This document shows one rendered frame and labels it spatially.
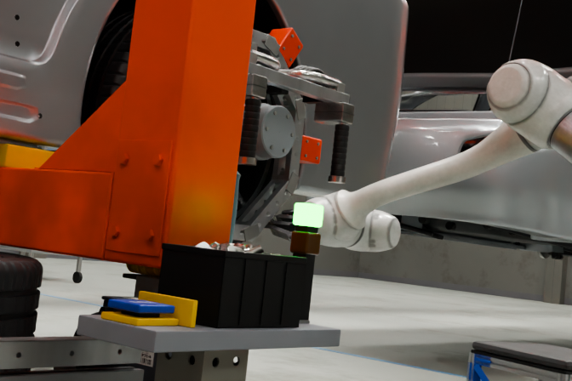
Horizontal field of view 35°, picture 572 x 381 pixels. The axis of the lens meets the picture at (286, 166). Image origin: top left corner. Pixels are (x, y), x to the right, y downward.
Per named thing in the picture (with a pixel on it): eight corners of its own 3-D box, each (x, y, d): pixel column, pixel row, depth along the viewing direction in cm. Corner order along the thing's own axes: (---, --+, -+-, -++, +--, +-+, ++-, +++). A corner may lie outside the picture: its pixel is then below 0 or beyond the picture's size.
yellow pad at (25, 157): (22, 173, 208) (25, 151, 208) (60, 175, 199) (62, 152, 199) (-32, 165, 197) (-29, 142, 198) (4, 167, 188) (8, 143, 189)
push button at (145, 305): (141, 314, 137) (144, 299, 137) (174, 321, 132) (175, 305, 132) (105, 314, 131) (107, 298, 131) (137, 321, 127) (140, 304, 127)
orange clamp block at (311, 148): (279, 159, 253) (299, 163, 260) (300, 160, 248) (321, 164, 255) (282, 134, 254) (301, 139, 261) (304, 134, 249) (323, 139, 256)
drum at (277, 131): (231, 162, 237) (237, 109, 238) (295, 164, 223) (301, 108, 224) (194, 154, 226) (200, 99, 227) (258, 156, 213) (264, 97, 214)
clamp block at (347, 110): (324, 124, 235) (327, 105, 235) (353, 124, 229) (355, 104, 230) (312, 121, 231) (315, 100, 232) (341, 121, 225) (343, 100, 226)
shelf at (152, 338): (265, 332, 166) (266, 315, 166) (340, 346, 155) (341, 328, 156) (75, 334, 133) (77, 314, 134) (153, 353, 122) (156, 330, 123)
